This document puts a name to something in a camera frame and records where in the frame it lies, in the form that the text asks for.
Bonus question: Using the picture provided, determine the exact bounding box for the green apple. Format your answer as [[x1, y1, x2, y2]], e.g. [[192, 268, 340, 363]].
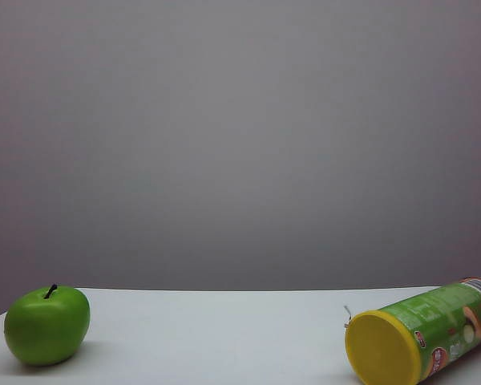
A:
[[3, 283, 91, 367]]

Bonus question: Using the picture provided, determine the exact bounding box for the green chips can yellow lid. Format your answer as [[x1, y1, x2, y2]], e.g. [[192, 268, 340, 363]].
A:
[[344, 276, 481, 385]]

